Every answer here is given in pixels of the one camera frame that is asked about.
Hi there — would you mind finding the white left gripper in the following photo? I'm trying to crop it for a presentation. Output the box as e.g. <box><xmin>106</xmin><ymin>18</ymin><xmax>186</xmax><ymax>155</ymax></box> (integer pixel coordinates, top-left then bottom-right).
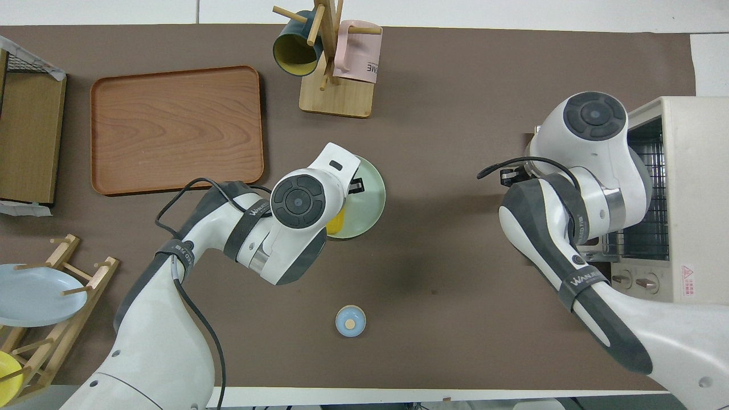
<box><xmin>309</xmin><ymin>142</ymin><xmax>366</xmax><ymax>200</ymax></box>

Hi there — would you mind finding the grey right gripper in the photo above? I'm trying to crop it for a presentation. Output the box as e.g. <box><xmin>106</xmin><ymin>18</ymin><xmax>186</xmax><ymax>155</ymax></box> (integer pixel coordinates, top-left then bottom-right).
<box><xmin>501</xmin><ymin>167</ymin><xmax>534</xmax><ymax>188</ymax></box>

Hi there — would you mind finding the pale green plate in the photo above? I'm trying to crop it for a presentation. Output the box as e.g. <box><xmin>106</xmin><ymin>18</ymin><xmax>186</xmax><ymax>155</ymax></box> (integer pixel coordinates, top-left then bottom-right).
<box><xmin>326</xmin><ymin>155</ymin><xmax>387</xmax><ymax>240</ymax></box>

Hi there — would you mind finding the yellow corn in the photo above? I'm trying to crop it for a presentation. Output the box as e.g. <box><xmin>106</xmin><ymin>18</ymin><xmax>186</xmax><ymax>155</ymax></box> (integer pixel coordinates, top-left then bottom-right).
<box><xmin>326</xmin><ymin>206</ymin><xmax>347</xmax><ymax>236</ymax></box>

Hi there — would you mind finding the white toaster oven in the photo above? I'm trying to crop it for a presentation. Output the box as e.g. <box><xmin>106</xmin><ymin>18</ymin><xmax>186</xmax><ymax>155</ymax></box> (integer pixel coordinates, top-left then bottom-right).
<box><xmin>605</xmin><ymin>96</ymin><xmax>729</xmax><ymax>307</ymax></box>

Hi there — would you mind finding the wooden mug tree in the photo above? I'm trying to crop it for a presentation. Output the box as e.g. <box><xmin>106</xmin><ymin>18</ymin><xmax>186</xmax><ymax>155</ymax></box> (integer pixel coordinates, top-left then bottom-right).
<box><xmin>272</xmin><ymin>0</ymin><xmax>383</xmax><ymax>119</ymax></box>

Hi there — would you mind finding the brown table mat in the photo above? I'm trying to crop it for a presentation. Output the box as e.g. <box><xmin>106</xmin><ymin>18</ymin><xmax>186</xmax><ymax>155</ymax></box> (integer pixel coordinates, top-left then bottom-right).
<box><xmin>0</xmin><ymin>24</ymin><xmax>717</xmax><ymax>392</ymax></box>

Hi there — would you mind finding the pink mug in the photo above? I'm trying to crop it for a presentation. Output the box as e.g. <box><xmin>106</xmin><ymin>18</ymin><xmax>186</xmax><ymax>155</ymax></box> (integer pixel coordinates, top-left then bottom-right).
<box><xmin>333</xmin><ymin>20</ymin><xmax>383</xmax><ymax>84</ymax></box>

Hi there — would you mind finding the blue jar with cork lid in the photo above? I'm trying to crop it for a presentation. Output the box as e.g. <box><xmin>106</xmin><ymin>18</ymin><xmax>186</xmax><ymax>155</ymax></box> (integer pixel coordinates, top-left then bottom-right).
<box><xmin>335</xmin><ymin>305</ymin><xmax>367</xmax><ymax>338</ymax></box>

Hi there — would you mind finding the dark green mug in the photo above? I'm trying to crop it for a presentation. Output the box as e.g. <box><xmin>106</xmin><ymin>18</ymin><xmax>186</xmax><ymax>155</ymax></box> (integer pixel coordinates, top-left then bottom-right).
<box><xmin>272</xmin><ymin>10</ymin><xmax>324</xmax><ymax>77</ymax></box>

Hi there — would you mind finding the brown wooden tray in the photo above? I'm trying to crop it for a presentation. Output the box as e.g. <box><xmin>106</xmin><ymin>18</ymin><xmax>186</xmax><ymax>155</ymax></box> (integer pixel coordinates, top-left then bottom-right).
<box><xmin>90</xmin><ymin>65</ymin><xmax>265</xmax><ymax>197</ymax></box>

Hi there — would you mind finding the white plastic sheet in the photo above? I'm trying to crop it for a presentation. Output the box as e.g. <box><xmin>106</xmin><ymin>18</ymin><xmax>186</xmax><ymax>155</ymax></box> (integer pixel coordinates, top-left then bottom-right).
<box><xmin>0</xmin><ymin>200</ymin><xmax>53</xmax><ymax>218</ymax></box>

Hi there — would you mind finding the wooden dish rack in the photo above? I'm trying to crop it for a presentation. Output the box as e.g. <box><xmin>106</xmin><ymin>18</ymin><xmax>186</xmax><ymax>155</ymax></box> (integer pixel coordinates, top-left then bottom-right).
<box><xmin>0</xmin><ymin>233</ymin><xmax>120</xmax><ymax>406</ymax></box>

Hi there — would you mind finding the light blue plate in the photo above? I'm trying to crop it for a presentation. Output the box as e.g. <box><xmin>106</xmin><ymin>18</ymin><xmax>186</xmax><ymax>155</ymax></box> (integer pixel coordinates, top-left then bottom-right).
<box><xmin>0</xmin><ymin>263</ymin><xmax>89</xmax><ymax>328</ymax></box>

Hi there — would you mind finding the yellow plate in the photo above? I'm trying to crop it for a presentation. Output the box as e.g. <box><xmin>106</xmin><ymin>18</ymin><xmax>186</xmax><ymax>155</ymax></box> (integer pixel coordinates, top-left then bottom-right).
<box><xmin>0</xmin><ymin>350</ymin><xmax>25</xmax><ymax>403</ymax></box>

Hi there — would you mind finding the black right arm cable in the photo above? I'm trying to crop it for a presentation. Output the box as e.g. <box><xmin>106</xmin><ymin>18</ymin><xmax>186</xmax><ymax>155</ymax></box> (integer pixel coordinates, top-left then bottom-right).
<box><xmin>477</xmin><ymin>156</ymin><xmax>582</xmax><ymax>192</ymax></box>

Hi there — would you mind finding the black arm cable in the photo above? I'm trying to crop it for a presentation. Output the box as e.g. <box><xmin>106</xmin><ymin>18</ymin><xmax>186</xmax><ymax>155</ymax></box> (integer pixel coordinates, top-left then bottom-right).
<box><xmin>155</xmin><ymin>177</ymin><xmax>273</xmax><ymax>410</ymax></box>
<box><xmin>477</xmin><ymin>156</ymin><xmax>582</xmax><ymax>192</ymax></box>

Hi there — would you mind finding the metal oven wire rack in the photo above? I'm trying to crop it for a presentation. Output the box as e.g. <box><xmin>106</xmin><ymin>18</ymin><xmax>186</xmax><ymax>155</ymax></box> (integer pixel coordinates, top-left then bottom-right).
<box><xmin>601</xmin><ymin>117</ymin><xmax>670</xmax><ymax>261</ymax></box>

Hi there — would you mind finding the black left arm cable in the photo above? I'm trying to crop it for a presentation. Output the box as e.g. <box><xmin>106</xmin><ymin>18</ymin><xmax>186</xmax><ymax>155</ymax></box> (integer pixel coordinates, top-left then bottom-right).
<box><xmin>155</xmin><ymin>177</ymin><xmax>273</xmax><ymax>410</ymax></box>

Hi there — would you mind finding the black wire basket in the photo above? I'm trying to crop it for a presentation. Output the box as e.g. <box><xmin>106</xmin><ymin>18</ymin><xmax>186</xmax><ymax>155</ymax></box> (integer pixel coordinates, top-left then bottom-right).
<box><xmin>0</xmin><ymin>35</ymin><xmax>67</xmax><ymax>80</ymax></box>

